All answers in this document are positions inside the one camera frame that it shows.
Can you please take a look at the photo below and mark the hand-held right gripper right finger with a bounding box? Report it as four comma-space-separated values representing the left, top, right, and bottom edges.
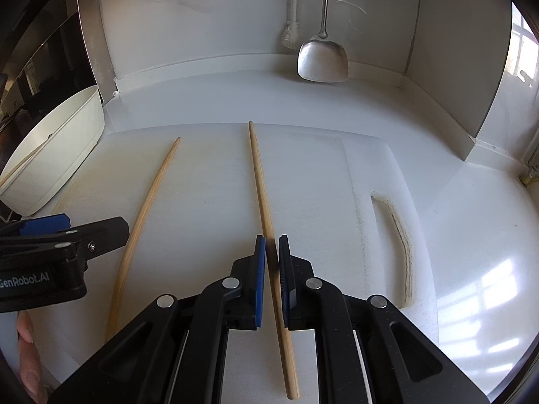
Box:
278, 234, 491, 404

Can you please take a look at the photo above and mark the black glass wall panel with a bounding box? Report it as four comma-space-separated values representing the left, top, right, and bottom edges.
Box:
0, 0, 95, 135

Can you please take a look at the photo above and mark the hanging white spoon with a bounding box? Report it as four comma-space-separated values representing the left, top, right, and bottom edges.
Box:
280, 0, 300, 49

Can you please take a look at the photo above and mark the hanging metal ladle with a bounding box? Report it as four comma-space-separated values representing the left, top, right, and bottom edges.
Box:
297, 0, 349, 83

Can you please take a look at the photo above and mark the white plastic cutting board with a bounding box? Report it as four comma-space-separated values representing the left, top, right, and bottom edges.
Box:
51, 124, 439, 404

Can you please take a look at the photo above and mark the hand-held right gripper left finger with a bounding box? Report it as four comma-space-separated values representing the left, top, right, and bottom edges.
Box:
48, 236, 267, 404

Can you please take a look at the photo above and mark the person's left hand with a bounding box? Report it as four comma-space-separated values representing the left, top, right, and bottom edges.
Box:
14, 309, 45, 400

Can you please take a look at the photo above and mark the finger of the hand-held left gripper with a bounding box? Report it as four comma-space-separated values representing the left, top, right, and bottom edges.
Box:
55, 216, 130, 262
0, 213, 71, 245

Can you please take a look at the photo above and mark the cream round plastic basin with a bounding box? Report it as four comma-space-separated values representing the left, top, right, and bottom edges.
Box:
0, 85, 105, 217

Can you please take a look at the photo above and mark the tan wooden chopstick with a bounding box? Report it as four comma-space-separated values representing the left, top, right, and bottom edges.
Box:
105, 137, 182, 341
248, 121, 300, 400

